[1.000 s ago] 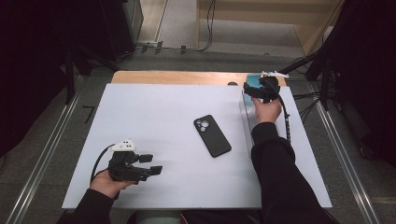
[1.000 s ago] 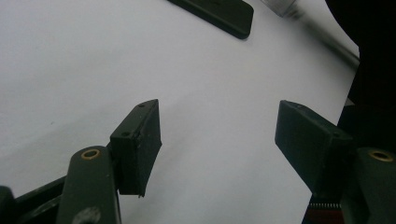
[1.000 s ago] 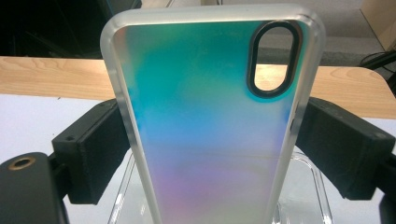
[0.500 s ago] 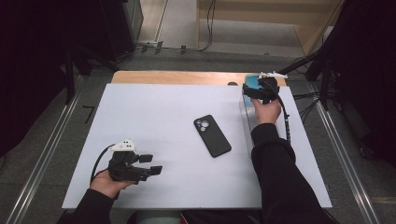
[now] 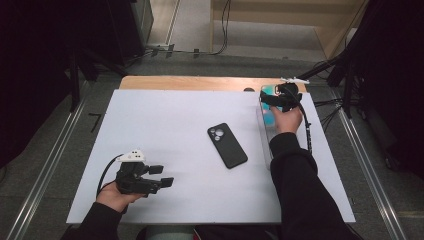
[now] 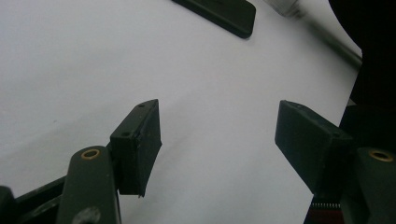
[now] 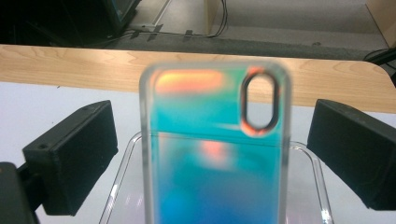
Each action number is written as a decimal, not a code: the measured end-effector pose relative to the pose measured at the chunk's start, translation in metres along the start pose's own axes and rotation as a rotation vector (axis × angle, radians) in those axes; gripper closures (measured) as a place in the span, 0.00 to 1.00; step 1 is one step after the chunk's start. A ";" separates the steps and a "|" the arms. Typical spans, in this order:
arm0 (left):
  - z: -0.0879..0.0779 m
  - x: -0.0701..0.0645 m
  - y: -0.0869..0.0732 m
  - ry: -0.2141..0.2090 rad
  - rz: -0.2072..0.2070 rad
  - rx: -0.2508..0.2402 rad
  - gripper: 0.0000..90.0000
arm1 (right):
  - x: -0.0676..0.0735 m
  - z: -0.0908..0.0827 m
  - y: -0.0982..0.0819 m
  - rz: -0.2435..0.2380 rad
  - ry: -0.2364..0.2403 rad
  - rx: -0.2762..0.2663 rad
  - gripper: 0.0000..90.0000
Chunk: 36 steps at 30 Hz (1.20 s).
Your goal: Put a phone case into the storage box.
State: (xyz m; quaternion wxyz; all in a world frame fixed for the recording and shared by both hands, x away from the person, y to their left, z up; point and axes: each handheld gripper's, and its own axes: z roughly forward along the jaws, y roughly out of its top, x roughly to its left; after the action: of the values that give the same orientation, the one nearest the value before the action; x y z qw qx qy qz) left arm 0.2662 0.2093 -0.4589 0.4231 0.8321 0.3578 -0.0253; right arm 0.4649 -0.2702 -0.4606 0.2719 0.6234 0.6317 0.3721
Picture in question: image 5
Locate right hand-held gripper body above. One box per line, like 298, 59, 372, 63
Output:
274, 76, 310, 113

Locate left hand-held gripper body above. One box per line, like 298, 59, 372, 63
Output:
114, 149, 162, 198

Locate clear plastic tray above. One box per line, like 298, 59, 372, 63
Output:
255, 85, 305, 169

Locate black phone case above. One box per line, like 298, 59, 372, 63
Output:
207, 122, 249, 170

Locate person's right hand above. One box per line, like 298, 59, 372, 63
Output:
269, 105, 304, 136

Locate person's left hand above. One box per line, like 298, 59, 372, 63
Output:
96, 181, 147, 213

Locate white table board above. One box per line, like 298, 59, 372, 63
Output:
65, 89, 356, 224

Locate black metal stand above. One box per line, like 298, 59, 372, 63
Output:
298, 49, 356, 118
68, 49, 129, 113

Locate wooden table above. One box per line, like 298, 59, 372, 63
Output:
118, 75, 308, 93

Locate light wooden shelf unit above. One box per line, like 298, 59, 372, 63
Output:
209, 0, 369, 61

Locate dark curtain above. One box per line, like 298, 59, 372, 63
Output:
0, 0, 113, 169
346, 0, 424, 179

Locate black cabinet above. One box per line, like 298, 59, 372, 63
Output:
106, 0, 154, 66

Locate right hand-held gripper cable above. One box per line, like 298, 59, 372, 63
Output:
289, 87, 313, 155

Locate hand-held gripper cable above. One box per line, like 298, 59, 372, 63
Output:
96, 153, 124, 198
289, 87, 313, 155

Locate left hand-held gripper cable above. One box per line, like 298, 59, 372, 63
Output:
96, 153, 124, 198

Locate black floor cables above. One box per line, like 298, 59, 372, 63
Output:
313, 97, 346, 132

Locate metal floor rail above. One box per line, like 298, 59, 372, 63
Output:
5, 81, 90, 240
334, 88, 408, 240

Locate hanging black cables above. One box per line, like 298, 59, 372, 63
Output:
218, 0, 233, 56

